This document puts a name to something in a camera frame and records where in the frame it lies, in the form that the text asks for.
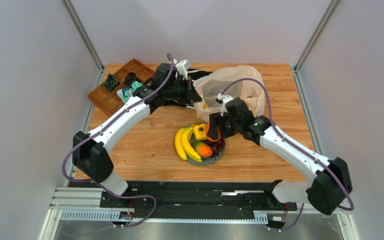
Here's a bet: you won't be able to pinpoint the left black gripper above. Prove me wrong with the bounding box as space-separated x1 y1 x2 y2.
164 76 203 105

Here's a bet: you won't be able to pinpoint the red grape bunch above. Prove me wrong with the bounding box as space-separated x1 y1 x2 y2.
206 138 226 157

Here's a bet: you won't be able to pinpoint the green orange mango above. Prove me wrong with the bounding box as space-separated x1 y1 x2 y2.
191 141 213 159

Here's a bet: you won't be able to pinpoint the translucent plastic bag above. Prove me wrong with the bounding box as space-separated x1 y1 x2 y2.
192 65 266 122

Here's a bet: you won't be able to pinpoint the orange fruit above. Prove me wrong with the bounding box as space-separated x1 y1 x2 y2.
204 123 222 142

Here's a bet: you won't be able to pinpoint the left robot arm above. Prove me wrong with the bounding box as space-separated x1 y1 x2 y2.
67 60 202 196

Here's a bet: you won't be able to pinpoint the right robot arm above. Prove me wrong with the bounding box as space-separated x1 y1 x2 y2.
207 94 354 215

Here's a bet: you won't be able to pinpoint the zebra striped towel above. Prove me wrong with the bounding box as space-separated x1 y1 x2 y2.
164 68 213 109

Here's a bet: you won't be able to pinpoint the yellow bell pepper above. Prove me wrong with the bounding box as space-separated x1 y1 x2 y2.
192 123 208 141

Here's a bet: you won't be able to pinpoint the grey round plate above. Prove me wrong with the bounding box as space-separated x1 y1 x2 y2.
187 122 226 165

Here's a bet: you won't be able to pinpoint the yellow banana bunch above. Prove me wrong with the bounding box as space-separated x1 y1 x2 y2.
174 123 203 163

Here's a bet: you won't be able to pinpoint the black rolled sock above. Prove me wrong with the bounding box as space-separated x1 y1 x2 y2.
124 72 142 88

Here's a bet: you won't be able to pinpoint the teal rolled socks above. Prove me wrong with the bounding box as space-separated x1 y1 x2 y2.
116 81 143 104

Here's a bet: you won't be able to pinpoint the dark rolled sock left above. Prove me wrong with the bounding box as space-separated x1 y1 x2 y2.
101 74 120 93

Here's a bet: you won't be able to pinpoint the wooden compartment tray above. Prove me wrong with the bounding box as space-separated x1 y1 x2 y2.
87 58 155 116

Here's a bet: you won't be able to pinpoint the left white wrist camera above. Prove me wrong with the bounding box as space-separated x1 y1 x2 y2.
174 59 192 79

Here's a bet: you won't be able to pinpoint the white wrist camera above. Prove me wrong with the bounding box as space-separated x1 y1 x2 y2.
174 59 192 79
216 93 234 117

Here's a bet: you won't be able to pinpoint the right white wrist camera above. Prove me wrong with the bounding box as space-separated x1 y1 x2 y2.
216 93 234 117

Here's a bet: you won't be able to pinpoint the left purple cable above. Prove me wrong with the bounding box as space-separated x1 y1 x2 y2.
61 52 176 229

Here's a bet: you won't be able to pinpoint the purple cable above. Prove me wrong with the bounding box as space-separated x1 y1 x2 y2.
61 52 176 229
220 77 355 212

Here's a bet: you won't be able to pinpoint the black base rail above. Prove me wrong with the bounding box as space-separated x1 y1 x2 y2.
98 180 304 229

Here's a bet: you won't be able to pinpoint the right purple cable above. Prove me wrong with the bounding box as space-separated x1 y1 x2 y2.
220 77 355 212

